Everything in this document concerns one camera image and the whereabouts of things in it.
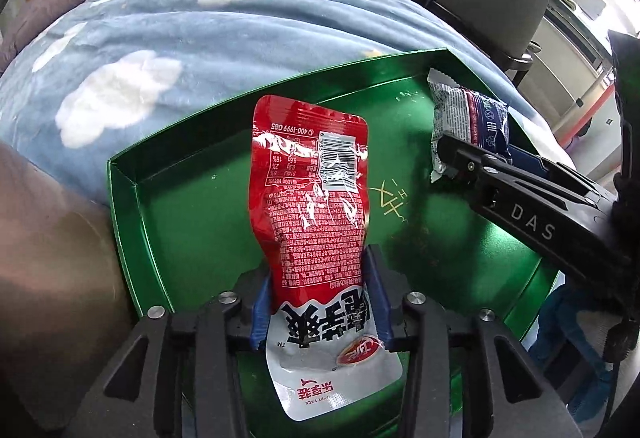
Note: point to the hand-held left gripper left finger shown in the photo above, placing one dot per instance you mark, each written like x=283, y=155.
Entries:
x=260, y=318

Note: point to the person's left forearm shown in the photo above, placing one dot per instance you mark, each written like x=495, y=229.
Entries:
x=45, y=268

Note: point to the blue cloud printed blanket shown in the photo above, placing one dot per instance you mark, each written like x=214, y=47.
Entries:
x=200, y=28

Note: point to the green metal tray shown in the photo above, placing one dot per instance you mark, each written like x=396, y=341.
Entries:
x=200, y=218

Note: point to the red snack pouch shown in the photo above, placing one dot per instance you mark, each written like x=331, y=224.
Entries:
x=310, y=228

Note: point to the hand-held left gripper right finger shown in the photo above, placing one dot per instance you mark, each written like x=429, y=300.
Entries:
x=377, y=303

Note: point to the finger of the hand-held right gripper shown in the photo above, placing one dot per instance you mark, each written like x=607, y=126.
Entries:
x=500, y=173
x=530, y=161

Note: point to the blue white snack packet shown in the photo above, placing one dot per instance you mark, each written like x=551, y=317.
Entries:
x=465, y=113

